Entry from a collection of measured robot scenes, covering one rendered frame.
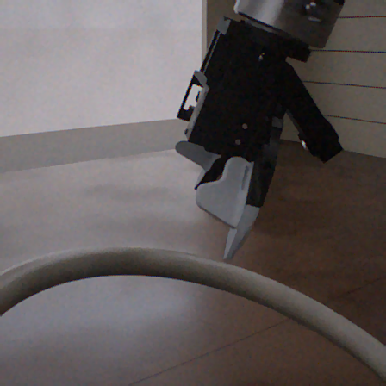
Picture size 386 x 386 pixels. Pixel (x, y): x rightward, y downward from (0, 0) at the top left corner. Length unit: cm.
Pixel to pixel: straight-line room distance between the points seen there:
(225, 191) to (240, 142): 5
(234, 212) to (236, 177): 3
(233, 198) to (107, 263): 14
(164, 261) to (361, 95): 773
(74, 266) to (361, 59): 782
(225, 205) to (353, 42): 786
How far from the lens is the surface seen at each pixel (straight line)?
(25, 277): 46
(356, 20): 830
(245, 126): 49
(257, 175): 48
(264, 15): 47
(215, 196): 48
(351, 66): 831
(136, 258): 54
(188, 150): 59
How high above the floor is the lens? 146
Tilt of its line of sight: 15 degrees down
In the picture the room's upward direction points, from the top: straight up
